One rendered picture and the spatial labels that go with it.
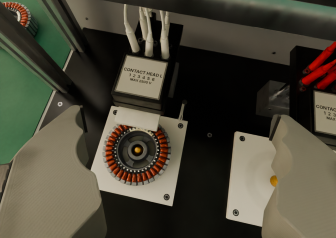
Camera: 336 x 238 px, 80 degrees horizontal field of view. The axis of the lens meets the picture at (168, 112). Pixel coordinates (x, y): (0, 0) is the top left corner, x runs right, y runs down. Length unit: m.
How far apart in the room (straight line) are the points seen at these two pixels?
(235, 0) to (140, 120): 0.18
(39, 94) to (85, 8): 0.20
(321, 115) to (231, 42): 0.23
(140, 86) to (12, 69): 0.37
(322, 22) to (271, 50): 0.28
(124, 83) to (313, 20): 0.19
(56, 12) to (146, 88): 0.23
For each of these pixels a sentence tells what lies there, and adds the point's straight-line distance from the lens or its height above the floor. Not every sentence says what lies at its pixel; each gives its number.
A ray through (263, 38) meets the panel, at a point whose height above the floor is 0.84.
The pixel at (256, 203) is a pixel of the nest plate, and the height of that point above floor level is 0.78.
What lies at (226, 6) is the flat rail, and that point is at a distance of 0.18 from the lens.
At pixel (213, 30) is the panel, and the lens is 0.43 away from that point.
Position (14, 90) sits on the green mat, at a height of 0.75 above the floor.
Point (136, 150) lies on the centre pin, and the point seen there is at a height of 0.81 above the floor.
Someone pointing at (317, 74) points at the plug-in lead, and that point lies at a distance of 0.31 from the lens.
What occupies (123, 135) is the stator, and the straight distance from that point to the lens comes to 0.35.
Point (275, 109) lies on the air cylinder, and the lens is 0.41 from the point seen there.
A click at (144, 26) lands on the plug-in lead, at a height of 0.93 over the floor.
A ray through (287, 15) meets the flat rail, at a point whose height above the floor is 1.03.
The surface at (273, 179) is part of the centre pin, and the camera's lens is 0.40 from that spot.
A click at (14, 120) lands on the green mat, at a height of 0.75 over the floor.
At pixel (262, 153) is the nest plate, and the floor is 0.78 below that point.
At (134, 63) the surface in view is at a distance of 0.27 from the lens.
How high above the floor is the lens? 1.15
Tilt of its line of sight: 71 degrees down
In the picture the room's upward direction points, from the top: 3 degrees clockwise
